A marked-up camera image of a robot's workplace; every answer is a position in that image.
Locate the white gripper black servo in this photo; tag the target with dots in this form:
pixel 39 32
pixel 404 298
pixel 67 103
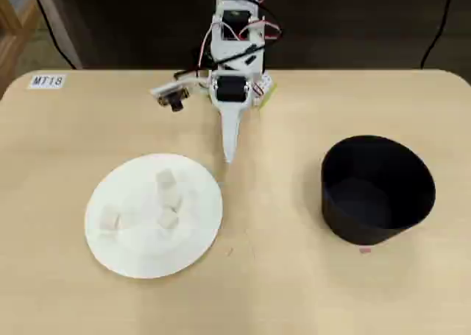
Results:
pixel 230 89

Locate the green base clamp strip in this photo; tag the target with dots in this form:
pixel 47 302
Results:
pixel 268 98

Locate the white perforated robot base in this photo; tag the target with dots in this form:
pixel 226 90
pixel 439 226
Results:
pixel 265 81

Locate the black round pot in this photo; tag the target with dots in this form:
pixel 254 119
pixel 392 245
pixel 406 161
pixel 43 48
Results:
pixel 349 221

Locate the wooden shelf unit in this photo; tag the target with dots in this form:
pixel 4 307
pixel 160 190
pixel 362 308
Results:
pixel 14 25

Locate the small pink sticker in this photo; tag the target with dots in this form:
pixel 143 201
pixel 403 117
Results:
pixel 365 250

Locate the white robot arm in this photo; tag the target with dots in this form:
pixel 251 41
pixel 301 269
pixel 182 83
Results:
pixel 224 51

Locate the white round plate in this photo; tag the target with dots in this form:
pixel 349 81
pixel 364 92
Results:
pixel 140 246

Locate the white MT18 label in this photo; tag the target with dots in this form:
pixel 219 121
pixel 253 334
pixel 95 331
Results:
pixel 47 81

